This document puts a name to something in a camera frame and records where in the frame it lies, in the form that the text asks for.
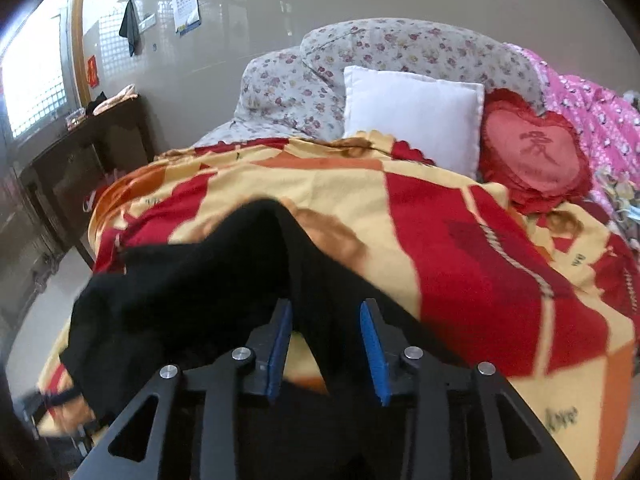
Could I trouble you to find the black pants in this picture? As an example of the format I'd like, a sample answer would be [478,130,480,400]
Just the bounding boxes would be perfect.
[61,200,458,422]

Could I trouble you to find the red yellow orange blanket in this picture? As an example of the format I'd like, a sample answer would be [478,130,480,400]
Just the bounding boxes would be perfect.
[39,132,639,479]

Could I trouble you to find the dark wooden desk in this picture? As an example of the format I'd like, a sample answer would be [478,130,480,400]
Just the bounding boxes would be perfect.
[20,96,155,266]

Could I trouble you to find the red heart-shaped cushion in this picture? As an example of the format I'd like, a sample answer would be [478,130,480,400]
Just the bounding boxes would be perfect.
[478,89,592,214]

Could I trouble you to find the pink patterned quilt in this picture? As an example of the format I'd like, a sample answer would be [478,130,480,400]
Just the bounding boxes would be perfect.
[504,41,640,256]

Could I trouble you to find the white pillow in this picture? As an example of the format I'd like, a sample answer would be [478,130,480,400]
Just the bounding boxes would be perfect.
[344,65,485,178]

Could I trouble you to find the pink cloth on desk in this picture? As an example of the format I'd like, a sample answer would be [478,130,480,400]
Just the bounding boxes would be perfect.
[92,84,138,116]

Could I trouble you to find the floral grey quilt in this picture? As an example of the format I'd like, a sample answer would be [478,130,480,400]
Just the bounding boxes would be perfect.
[192,16,547,149]

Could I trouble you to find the red wall decoration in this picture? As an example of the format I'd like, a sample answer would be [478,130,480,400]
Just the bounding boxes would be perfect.
[86,55,100,88]

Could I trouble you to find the dark cloth hanging on wall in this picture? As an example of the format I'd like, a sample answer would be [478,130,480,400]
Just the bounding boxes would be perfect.
[118,0,140,58]

